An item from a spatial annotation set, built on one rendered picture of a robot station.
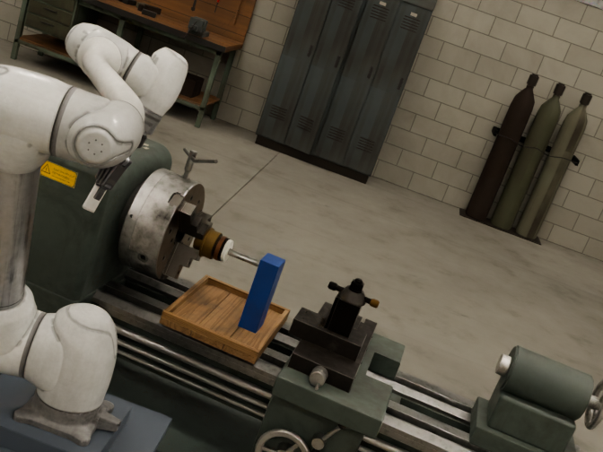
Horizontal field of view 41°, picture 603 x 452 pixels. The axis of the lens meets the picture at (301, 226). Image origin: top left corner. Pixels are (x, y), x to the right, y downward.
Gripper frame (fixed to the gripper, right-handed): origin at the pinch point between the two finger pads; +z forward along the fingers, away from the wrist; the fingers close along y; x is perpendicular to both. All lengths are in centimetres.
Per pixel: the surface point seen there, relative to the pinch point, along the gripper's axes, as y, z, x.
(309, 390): 36, 16, 63
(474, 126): -457, -147, 511
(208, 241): -12.5, 0.4, 42.2
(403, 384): 20, 9, 109
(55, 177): -22.3, 3.8, -3.6
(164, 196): -16.7, -5.3, 24.7
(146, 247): -13.1, 9.6, 26.2
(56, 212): -21.0, 12.4, 1.3
